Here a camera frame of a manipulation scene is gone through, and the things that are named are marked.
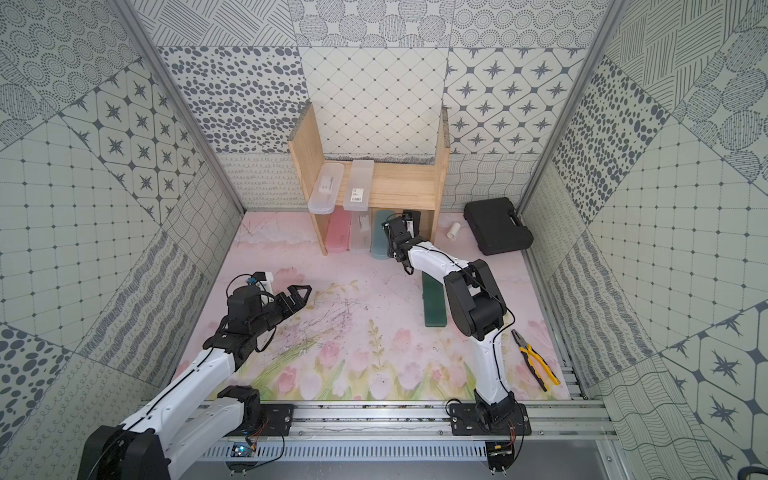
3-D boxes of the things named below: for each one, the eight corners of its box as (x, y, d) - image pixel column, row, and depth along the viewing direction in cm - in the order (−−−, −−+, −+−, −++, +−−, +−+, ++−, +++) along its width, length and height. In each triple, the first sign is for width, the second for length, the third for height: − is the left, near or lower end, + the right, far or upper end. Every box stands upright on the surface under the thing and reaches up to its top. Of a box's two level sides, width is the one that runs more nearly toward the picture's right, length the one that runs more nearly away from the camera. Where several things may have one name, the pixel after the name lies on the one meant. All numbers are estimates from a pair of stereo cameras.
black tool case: (482, 256, 108) (485, 247, 105) (461, 210, 124) (463, 201, 120) (532, 248, 110) (536, 240, 107) (505, 204, 126) (509, 196, 122)
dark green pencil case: (424, 327, 92) (425, 322, 90) (421, 277, 104) (422, 272, 101) (445, 327, 92) (447, 322, 90) (440, 277, 104) (441, 272, 101)
